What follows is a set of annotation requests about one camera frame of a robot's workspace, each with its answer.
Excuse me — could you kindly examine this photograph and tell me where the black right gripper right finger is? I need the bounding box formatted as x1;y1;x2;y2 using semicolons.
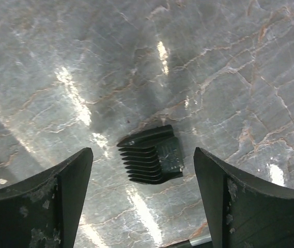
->
194;148;294;247

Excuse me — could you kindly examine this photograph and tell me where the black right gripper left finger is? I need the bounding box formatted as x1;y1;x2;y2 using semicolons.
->
0;147;93;247

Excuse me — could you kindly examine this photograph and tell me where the black comb attachment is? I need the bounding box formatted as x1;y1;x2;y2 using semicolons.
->
117;125;184;185

